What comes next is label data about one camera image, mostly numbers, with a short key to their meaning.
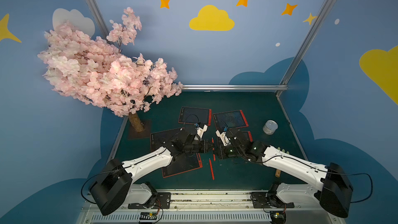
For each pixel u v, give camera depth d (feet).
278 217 2.40
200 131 2.46
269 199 2.14
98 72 1.85
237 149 1.99
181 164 2.81
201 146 2.30
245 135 3.23
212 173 2.70
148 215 2.38
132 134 3.24
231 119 3.52
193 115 3.52
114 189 1.33
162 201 2.42
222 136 2.36
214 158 2.54
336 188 1.32
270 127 3.14
